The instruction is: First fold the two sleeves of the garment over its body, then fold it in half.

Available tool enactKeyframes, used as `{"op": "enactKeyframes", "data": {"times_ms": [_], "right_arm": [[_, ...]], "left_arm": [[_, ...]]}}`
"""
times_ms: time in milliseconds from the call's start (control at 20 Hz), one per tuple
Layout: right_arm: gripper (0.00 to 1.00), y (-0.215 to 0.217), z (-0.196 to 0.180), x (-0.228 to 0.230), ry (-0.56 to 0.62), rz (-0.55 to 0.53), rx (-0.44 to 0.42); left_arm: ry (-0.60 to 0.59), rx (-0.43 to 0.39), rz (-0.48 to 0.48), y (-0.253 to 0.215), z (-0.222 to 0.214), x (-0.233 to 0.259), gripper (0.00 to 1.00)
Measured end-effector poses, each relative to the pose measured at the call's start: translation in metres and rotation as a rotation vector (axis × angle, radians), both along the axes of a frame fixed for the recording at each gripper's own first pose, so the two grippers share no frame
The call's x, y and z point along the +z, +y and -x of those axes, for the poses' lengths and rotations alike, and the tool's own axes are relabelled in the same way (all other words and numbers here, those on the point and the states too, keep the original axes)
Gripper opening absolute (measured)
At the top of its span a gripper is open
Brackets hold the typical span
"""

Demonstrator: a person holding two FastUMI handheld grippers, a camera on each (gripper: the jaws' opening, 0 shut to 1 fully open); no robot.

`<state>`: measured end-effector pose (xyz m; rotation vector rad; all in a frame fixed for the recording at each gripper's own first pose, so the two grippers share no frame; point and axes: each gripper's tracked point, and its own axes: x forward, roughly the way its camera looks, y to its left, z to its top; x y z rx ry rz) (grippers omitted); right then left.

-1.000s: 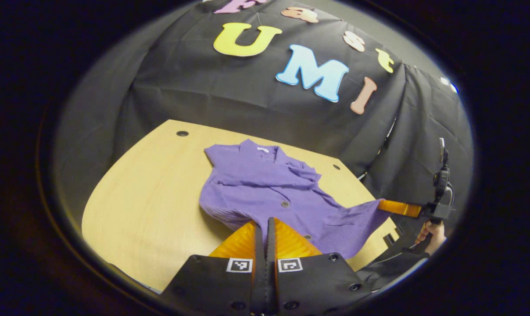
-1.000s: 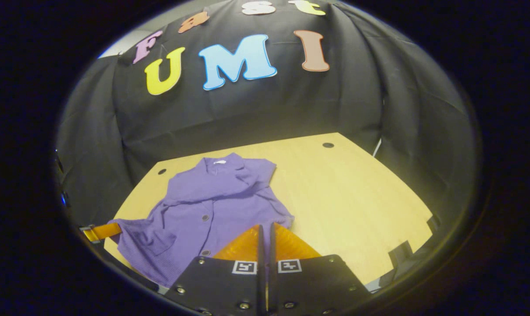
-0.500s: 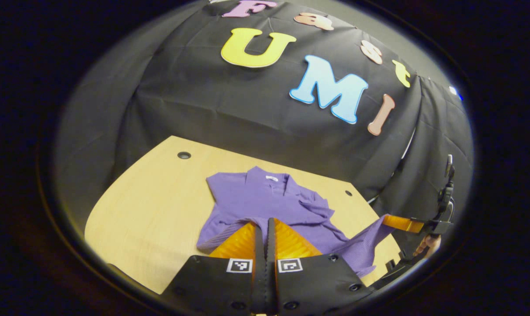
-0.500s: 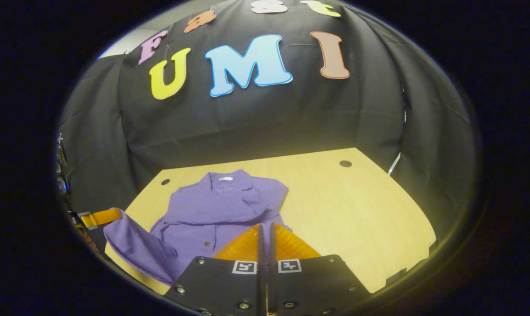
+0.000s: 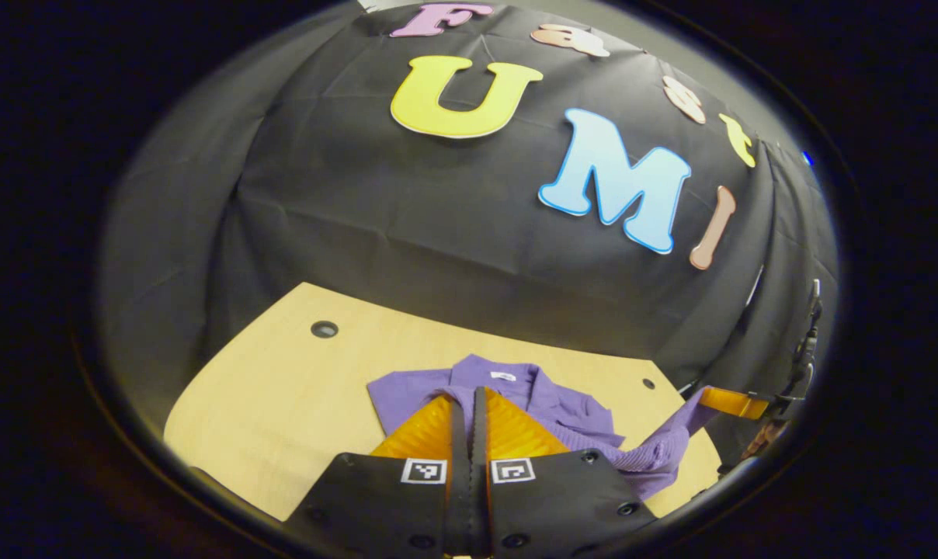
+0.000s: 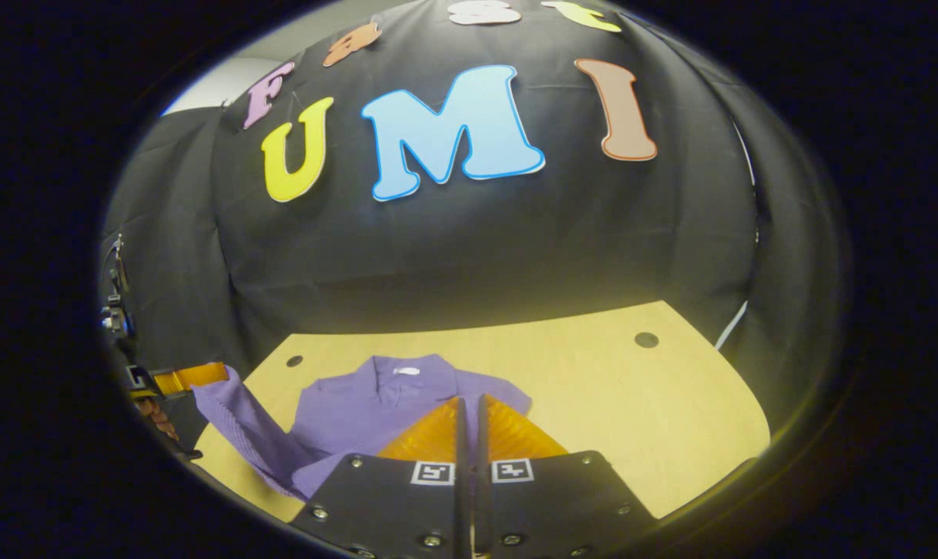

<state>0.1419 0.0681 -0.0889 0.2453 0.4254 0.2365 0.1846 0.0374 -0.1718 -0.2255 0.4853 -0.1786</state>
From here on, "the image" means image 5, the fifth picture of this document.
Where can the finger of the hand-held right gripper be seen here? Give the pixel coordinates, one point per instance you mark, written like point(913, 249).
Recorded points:
point(764, 441)
point(733, 402)

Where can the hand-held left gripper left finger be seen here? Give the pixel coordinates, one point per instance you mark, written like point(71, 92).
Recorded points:
point(460, 505)

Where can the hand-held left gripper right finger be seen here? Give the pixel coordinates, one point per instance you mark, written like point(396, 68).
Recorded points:
point(481, 505)

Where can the purple knit collared garment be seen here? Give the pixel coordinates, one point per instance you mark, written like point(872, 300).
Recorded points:
point(562, 404)

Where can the black backdrop cloth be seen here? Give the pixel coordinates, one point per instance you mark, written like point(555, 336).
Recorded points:
point(438, 217)

